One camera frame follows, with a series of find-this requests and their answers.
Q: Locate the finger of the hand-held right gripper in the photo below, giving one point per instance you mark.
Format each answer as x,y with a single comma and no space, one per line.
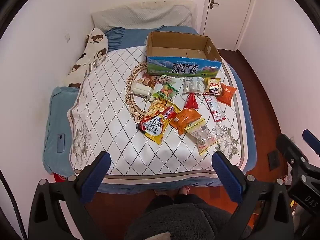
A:
290,150
308,136

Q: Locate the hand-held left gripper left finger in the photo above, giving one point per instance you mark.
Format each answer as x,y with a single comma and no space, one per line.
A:
96,175

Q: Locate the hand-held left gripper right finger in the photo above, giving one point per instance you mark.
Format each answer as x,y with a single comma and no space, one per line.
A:
226,175

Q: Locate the clear rice cracker packet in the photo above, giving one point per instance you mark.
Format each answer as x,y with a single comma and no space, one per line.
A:
202,135

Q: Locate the large orange snack packet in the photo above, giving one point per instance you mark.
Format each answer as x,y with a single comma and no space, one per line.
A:
186,117

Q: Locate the yellow instant noodle packet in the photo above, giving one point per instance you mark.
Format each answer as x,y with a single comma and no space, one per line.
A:
155,122

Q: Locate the small crinkled orange packet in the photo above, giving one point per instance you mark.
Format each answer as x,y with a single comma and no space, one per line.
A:
227,93

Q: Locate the yellow panda snack packet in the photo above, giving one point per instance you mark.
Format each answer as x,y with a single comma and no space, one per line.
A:
212,87

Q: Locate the clear white snack packet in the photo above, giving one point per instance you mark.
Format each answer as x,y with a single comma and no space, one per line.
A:
192,85

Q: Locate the green fruit candy packet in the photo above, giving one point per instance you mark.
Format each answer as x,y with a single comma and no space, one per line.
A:
166,90

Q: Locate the printed cardboard box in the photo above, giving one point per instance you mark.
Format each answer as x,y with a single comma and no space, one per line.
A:
175,66

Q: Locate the black floor object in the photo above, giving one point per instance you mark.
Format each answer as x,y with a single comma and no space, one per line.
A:
273,158

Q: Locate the person's foot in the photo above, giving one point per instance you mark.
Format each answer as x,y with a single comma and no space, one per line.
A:
185,190
159,193

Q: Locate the blue phone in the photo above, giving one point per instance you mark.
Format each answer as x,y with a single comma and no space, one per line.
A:
60,143

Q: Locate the long red white packet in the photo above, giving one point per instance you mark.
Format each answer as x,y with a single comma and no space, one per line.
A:
215,107

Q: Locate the person's dark clothed body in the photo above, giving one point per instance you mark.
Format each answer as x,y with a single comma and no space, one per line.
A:
172,220

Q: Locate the white diamond pattern blanket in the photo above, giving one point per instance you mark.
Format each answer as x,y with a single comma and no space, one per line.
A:
112,105

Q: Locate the red triangular snack packet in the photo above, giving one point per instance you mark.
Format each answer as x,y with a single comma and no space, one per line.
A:
192,101

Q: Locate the white nut snack packet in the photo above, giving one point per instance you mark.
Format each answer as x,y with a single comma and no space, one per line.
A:
141,90

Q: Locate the bear print pillow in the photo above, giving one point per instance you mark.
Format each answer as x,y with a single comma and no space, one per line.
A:
87,55

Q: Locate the blue ruffled pillow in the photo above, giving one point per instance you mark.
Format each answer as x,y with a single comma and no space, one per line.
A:
130,36

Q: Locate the white door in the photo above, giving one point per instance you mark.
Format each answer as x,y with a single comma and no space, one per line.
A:
230,10

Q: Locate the grey white pillow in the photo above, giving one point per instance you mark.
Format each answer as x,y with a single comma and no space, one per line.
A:
142,15

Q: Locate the white wall outlet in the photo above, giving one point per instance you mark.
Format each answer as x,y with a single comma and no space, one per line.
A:
67,38

